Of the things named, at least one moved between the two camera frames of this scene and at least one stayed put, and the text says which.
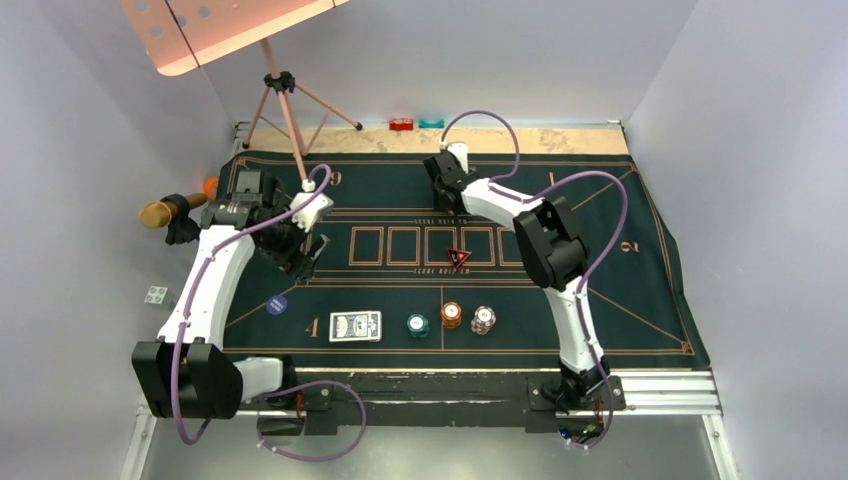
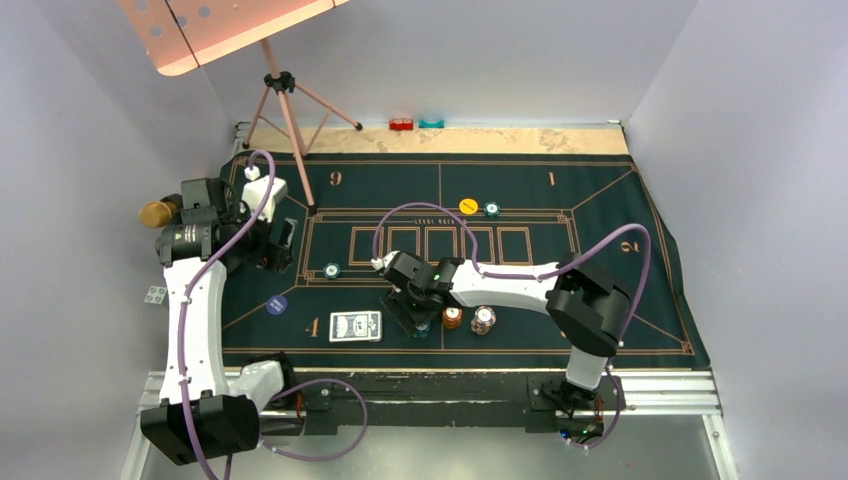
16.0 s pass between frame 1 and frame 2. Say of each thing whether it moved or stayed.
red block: stayed
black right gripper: moved
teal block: stayed
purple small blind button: stayed
